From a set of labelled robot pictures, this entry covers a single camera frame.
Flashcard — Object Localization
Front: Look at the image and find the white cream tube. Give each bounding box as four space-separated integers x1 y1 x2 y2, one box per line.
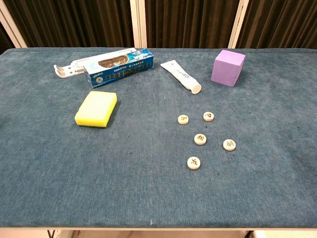
160 60 202 95

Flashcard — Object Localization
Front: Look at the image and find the blue cookie box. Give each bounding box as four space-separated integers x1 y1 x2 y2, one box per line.
83 48 155 89

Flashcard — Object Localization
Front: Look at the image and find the yellow sponge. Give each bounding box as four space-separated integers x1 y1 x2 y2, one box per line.
74 91 118 129

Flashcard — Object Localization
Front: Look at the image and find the blue table cloth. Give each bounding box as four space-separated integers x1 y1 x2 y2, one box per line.
0 47 317 228

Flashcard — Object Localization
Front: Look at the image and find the purple foam cube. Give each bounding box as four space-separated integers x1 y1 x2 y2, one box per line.
211 49 246 87

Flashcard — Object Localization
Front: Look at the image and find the white folding stand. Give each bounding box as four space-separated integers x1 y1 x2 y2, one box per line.
53 47 138 79

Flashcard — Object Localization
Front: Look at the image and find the black pleated curtain panel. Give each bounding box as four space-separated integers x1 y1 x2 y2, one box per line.
0 23 14 54
2 0 134 48
235 0 317 50
145 0 240 49

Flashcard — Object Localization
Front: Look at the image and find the white frame post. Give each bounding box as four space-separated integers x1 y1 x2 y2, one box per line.
0 0 28 49
227 0 251 49
130 0 149 49

